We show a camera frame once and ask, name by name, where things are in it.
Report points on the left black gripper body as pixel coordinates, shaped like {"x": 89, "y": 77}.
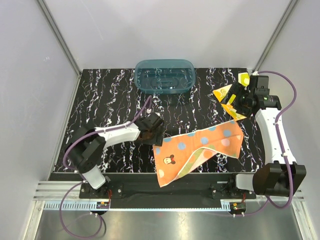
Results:
{"x": 148, "y": 140}

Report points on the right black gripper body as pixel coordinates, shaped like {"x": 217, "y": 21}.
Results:
{"x": 242, "y": 98}

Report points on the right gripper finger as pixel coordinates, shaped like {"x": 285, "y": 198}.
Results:
{"x": 234, "y": 93}
{"x": 241, "y": 110}

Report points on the yellow patterned towel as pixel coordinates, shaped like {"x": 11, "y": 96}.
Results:
{"x": 220, "y": 94}

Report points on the orange polka dot towel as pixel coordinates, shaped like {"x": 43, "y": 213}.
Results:
{"x": 181, "y": 154}

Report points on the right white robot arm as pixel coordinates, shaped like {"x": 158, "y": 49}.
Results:
{"x": 280, "y": 176}

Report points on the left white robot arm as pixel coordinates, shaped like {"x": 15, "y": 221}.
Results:
{"x": 87, "y": 145}

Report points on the teal plastic basin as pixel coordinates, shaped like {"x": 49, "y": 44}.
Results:
{"x": 164, "y": 76}

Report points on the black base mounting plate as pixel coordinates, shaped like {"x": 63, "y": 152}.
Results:
{"x": 145, "y": 202}

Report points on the left connector board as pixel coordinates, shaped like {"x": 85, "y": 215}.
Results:
{"x": 103, "y": 204}

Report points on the connector board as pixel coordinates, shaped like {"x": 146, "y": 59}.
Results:
{"x": 239, "y": 206}
{"x": 103, "y": 204}

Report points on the right connector board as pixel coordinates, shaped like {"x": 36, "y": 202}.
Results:
{"x": 239, "y": 206}

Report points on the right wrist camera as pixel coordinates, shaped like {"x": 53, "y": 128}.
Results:
{"x": 259, "y": 84}

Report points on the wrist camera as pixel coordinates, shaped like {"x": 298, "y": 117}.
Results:
{"x": 259, "y": 84}
{"x": 152, "y": 115}

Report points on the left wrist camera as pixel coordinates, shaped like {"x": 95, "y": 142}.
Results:
{"x": 152, "y": 115}

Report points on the right aluminium frame post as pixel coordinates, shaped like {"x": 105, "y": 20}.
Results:
{"x": 276, "y": 33}

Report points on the aluminium frame post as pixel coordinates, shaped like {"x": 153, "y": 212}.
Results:
{"x": 276, "y": 33}
{"x": 58, "y": 35}

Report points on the front aluminium rail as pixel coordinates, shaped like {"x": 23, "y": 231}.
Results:
{"x": 54, "y": 190}

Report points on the left aluminium frame post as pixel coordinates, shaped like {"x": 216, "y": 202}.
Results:
{"x": 58, "y": 35}

